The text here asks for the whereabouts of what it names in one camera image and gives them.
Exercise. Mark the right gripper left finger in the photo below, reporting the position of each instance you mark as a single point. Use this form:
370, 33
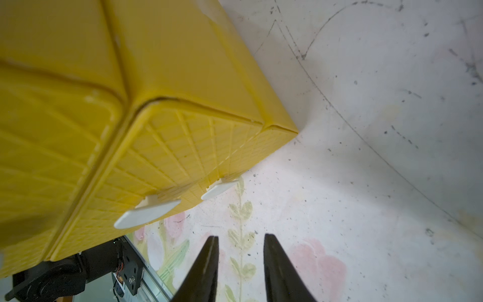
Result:
201, 281

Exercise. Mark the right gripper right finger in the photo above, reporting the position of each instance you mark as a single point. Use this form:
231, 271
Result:
282, 282

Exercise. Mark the yellow plastic drawer cabinet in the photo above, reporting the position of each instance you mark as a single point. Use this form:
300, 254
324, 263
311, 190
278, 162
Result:
115, 114

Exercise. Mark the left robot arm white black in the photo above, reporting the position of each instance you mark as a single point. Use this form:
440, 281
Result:
51, 280

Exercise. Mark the aluminium frame rail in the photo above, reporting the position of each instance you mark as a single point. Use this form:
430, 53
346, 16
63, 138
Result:
152, 288

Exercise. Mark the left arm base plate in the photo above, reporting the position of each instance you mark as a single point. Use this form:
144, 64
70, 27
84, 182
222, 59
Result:
129, 273

